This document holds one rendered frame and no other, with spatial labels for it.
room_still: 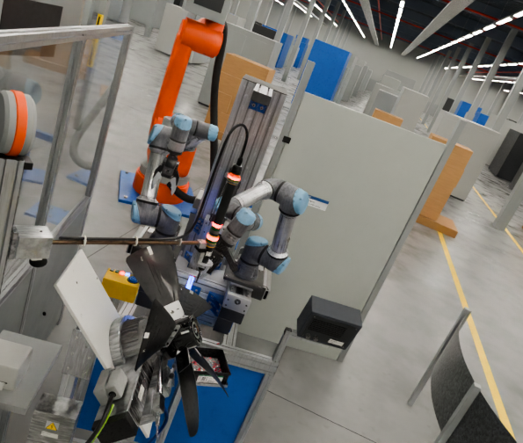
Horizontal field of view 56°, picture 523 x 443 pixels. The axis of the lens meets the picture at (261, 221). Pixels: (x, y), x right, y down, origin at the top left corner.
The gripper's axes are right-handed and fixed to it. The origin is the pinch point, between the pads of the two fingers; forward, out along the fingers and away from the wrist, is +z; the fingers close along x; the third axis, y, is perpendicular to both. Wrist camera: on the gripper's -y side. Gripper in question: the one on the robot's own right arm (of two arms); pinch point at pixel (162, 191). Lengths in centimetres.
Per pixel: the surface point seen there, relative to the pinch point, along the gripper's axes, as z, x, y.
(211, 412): 104, -58, -15
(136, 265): 9, -2, -55
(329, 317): 26, -91, -22
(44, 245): -7, 22, -88
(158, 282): 14, -12, -54
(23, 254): -4, 26, -90
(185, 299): 29, -24, -36
